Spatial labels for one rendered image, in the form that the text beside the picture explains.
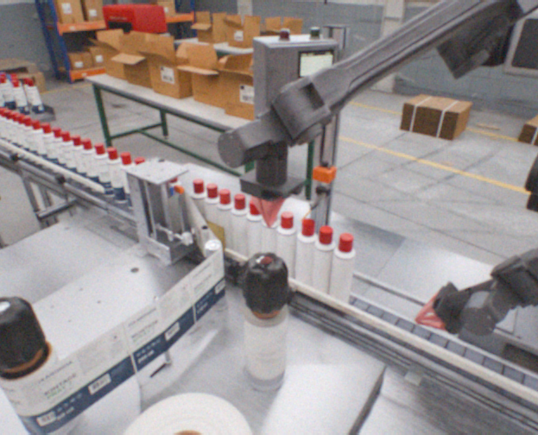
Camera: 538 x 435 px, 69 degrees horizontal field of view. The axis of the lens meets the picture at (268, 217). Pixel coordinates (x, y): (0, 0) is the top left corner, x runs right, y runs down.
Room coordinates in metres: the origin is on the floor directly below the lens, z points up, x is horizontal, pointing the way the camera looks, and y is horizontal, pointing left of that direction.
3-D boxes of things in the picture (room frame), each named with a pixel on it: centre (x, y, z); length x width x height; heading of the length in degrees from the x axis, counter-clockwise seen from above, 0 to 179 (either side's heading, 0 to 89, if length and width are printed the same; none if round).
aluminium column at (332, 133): (0.94, -0.15, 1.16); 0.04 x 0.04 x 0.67; 54
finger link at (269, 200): (0.63, 0.01, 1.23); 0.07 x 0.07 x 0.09; 55
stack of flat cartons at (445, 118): (4.57, -1.99, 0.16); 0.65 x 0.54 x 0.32; 51
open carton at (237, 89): (2.66, 0.08, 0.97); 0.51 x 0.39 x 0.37; 142
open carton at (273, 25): (5.21, -0.16, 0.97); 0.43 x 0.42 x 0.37; 133
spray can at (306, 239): (0.80, -0.10, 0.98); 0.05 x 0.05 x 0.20
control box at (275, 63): (0.93, -0.06, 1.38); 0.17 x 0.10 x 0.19; 109
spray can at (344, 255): (0.73, -0.18, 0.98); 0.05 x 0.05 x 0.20
